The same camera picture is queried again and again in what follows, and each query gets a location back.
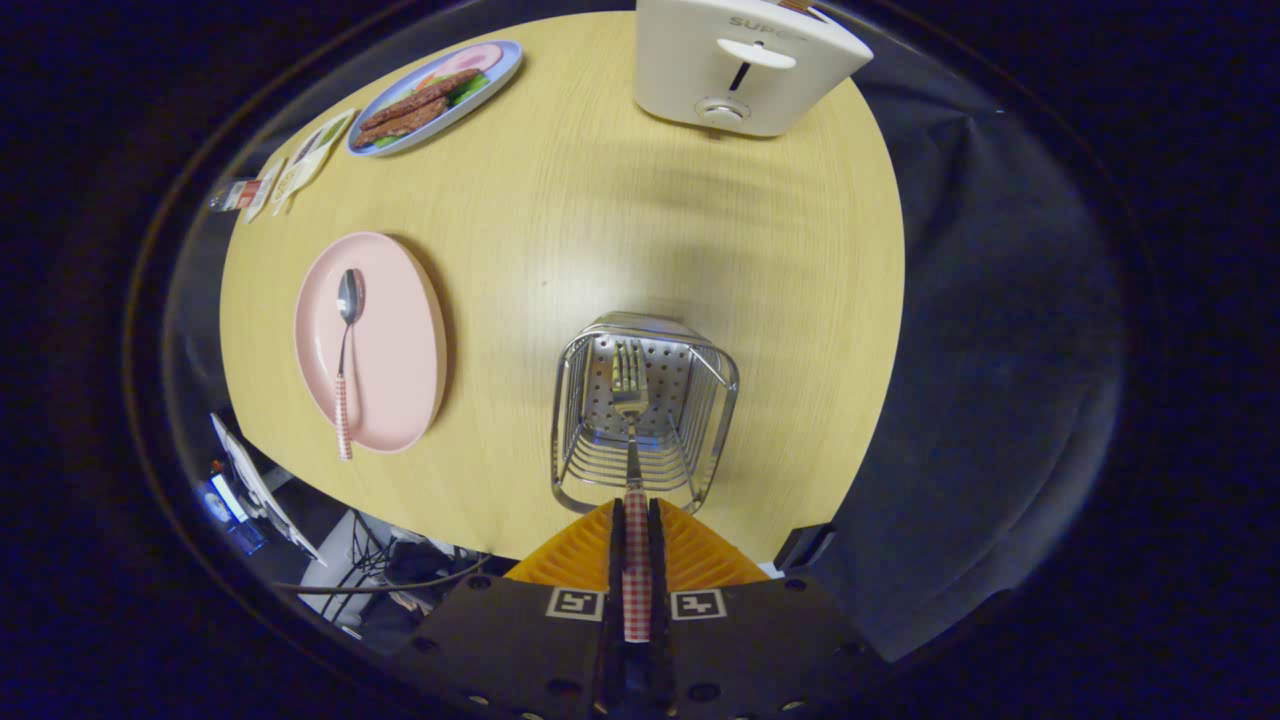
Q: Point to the white toaster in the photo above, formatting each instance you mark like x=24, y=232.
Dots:
x=700, y=60

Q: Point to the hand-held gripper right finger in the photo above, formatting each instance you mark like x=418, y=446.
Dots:
x=657, y=560

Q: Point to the toasted bread slice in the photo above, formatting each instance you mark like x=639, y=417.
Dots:
x=798, y=5

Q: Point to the long white condiment tray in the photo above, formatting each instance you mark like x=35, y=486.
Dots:
x=318, y=155

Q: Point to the white storage box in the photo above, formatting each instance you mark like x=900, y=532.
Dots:
x=335, y=560

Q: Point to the pink ham slice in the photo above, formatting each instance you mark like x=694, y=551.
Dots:
x=472, y=58

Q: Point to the blue device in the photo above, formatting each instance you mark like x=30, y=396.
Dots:
x=235, y=520

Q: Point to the small white condiment tray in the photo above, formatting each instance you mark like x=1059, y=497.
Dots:
x=263, y=190

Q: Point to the green lettuce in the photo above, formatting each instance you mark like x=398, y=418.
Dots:
x=468, y=90

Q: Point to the pink plate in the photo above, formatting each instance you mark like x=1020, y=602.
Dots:
x=400, y=340

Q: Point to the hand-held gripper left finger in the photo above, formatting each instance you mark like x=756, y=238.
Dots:
x=614, y=560

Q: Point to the small black block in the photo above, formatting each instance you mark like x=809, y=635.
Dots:
x=805, y=547

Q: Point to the white folding rack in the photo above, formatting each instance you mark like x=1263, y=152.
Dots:
x=262, y=485

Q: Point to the clear bottle with red cap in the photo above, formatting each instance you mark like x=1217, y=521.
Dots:
x=232, y=195

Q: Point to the brown meat strip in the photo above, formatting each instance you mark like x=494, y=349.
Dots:
x=400, y=122
x=425, y=97

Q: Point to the blue plate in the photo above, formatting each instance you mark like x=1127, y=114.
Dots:
x=503, y=68

